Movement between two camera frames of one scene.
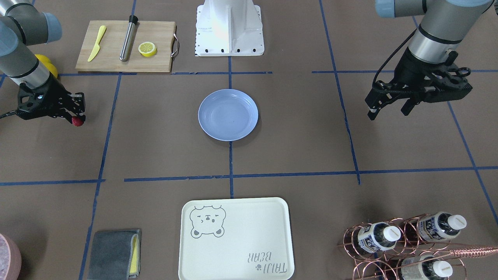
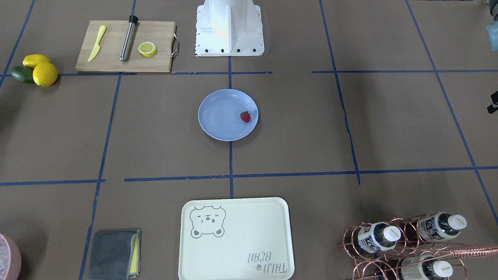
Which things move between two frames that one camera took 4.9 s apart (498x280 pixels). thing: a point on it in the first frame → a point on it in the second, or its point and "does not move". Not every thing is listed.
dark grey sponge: x=115 y=255 does not move
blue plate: x=228 y=114 does not move
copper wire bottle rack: x=415 y=247 does not move
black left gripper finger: x=375 y=100 → x=492 y=108
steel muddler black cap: x=128 y=45 does not move
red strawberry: x=77 y=121 → x=245 y=116
